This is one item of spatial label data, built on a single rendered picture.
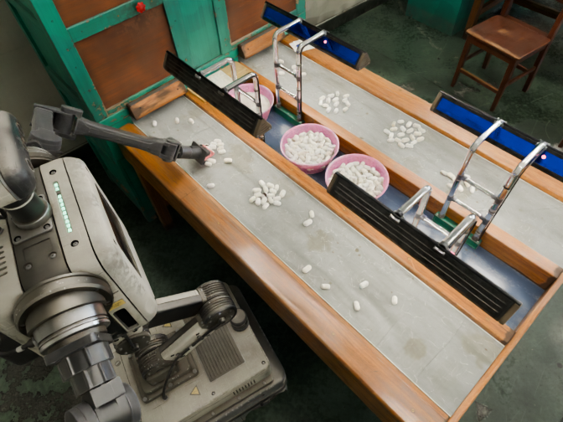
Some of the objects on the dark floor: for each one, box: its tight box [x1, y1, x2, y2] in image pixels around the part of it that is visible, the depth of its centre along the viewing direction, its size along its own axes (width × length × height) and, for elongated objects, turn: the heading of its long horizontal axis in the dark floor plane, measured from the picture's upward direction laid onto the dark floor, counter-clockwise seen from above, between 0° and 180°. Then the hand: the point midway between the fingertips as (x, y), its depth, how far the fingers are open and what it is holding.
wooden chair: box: [451, 0, 563, 112], centre depth 283 cm, size 44×43×91 cm
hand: (212, 153), depth 185 cm, fingers closed
